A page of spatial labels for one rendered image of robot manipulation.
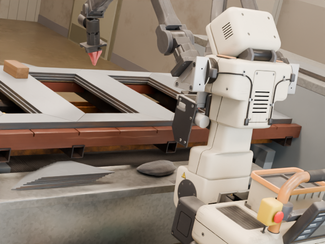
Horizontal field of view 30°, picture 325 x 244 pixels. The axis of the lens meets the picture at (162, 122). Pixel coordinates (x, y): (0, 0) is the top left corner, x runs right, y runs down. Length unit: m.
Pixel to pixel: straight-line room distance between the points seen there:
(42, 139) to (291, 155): 1.41
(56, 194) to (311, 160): 1.43
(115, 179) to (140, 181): 0.10
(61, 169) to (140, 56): 4.97
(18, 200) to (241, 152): 0.77
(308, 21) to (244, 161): 3.24
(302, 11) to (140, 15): 2.38
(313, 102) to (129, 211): 1.09
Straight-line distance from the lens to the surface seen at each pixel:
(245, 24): 2.01
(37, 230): 2.28
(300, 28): 5.35
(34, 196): 2.02
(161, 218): 2.60
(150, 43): 6.90
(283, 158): 3.15
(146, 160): 2.88
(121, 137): 2.34
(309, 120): 3.04
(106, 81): 2.93
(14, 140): 2.12
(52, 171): 2.13
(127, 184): 2.24
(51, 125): 2.21
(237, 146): 2.10
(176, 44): 1.97
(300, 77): 3.08
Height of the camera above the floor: 1.55
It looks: 16 degrees down
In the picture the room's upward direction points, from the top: 13 degrees clockwise
